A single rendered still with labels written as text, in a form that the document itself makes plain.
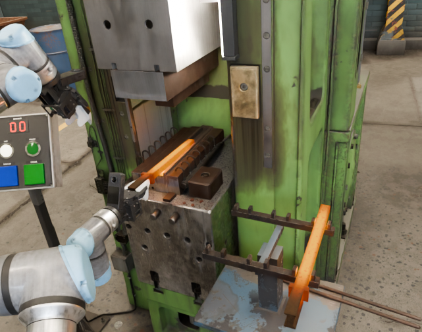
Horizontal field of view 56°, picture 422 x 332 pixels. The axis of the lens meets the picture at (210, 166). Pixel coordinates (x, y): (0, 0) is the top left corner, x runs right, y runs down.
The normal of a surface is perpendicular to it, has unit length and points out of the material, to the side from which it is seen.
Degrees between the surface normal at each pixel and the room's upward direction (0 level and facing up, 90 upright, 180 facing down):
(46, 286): 25
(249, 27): 90
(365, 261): 0
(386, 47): 90
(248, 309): 0
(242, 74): 90
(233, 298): 0
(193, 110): 90
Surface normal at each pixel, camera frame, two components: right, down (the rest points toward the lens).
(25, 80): 0.74, 0.27
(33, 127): -0.03, -0.01
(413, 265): -0.08, -0.87
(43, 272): -0.02, -0.61
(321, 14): -0.29, 0.48
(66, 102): 0.91, 0.13
